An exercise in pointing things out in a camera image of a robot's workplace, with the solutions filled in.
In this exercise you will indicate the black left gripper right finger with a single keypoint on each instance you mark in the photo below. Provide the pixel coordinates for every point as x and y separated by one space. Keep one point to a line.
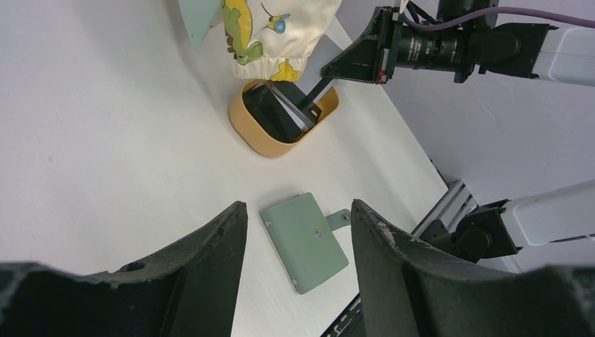
410 288

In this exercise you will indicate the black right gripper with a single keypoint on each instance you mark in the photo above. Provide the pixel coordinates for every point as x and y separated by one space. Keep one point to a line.
409 48

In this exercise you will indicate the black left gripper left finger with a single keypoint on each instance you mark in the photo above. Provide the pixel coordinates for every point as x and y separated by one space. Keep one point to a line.
188 288

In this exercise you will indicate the yellow oval tray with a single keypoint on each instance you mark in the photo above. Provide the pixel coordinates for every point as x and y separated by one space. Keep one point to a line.
256 137

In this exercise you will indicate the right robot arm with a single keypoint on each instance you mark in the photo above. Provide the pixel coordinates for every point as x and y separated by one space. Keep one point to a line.
515 42

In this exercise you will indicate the cartoon print children's garment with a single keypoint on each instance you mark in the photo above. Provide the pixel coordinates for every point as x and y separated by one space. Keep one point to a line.
265 39

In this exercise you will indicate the black phone in tray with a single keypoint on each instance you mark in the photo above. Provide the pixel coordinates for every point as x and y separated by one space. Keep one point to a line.
271 115

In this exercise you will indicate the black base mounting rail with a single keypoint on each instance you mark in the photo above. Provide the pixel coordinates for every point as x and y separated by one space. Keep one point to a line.
349 323

